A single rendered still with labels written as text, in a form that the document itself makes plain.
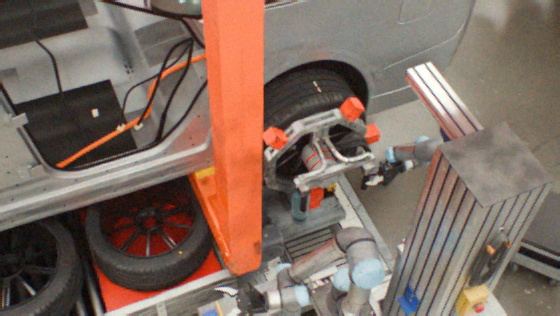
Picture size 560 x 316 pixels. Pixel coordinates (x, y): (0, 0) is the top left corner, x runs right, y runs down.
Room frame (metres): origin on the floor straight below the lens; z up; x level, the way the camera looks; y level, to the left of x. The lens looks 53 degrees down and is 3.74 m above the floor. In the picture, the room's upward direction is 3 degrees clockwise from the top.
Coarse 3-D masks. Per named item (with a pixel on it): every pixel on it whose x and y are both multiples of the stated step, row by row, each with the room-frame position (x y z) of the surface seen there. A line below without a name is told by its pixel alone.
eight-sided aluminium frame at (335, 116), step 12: (336, 108) 2.31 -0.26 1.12; (300, 120) 2.23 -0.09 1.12; (312, 120) 2.24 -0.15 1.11; (324, 120) 2.23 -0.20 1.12; (336, 120) 2.25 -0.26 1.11; (348, 120) 2.28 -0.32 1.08; (360, 120) 2.36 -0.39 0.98; (288, 132) 2.19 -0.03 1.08; (300, 132) 2.16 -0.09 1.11; (360, 132) 2.31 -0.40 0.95; (288, 144) 2.14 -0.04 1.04; (264, 156) 2.14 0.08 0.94; (276, 156) 2.12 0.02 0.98; (348, 156) 2.34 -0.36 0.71; (264, 168) 2.14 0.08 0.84; (264, 180) 2.14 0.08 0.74; (276, 180) 2.16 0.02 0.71; (288, 180) 2.21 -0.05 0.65; (288, 192) 2.15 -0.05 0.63
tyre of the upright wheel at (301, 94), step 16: (288, 80) 2.43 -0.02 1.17; (304, 80) 2.43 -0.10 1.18; (320, 80) 2.46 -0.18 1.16; (336, 80) 2.50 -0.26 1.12; (272, 96) 2.35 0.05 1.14; (288, 96) 2.34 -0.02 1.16; (304, 96) 2.33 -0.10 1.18; (320, 96) 2.34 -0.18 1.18; (336, 96) 2.36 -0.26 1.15; (352, 96) 2.44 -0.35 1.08; (272, 112) 2.27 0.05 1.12; (288, 112) 2.25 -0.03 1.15; (304, 112) 2.26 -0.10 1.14; (336, 160) 2.36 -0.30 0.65
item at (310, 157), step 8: (304, 152) 2.22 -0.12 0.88; (312, 152) 2.20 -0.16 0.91; (328, 152) 2.21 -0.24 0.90; (304, 160) 2.19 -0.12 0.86; (312, 160) 2.16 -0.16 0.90; (328, 160) 2.15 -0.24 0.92; (312, 168) 2.12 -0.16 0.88; (336, 176) 2.10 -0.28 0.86; (320, 184) 2.06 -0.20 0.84; (328, 184) 2.08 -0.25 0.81
